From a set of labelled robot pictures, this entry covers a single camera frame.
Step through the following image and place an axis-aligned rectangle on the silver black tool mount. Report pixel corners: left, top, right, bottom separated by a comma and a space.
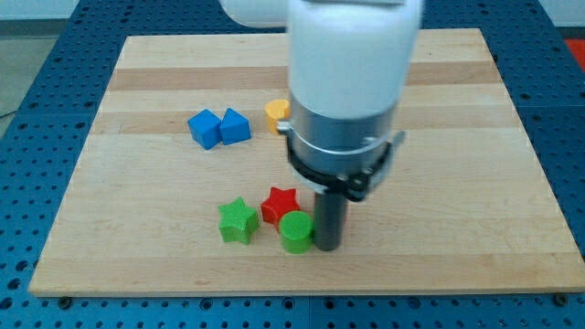
276, 99, 397, 202

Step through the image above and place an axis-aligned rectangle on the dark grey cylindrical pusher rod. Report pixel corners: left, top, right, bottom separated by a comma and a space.
314, 193, 348, 251

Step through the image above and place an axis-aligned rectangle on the green cylinder block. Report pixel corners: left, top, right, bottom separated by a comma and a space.
279, 210, 314, 254

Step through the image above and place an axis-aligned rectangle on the green star block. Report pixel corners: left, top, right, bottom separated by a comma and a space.
218, 196, 260, 245

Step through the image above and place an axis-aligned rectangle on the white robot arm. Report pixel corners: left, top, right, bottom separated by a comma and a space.
219, 0, 424, 251

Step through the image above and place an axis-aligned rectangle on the red star block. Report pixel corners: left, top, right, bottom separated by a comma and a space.
261, 186, 301, 232

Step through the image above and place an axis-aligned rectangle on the yellow heart block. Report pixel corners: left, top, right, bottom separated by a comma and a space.
264, 99, 290, 134

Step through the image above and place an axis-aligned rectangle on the blue triangular prism block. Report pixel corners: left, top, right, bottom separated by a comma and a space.
219, 108, 251, 145

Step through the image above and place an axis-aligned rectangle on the blue cube block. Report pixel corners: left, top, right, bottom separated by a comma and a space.
187, 109, 222, 150

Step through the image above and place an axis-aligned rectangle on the wooden board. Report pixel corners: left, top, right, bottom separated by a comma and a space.
28, 29, 584, 297

